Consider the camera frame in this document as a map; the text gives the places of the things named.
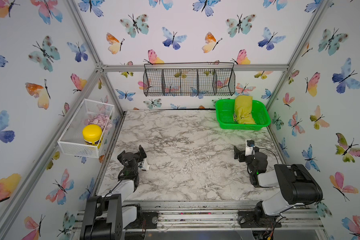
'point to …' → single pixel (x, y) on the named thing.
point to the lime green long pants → (242, 113)
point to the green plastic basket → (224, 109)
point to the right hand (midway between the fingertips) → (244, 144)
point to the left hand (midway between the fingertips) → (134, 146)
